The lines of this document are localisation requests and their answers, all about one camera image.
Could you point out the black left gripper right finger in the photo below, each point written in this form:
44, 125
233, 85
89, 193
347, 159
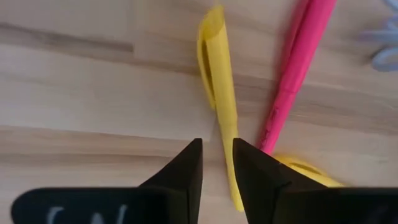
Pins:
280, 202

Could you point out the yellow slim clip highlighter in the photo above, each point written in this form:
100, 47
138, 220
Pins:
219, 77
308, 171

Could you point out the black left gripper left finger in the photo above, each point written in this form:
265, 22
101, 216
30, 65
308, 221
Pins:
174, 199

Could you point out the pink slim clip highlighter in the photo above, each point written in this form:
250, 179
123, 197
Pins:
298, 62

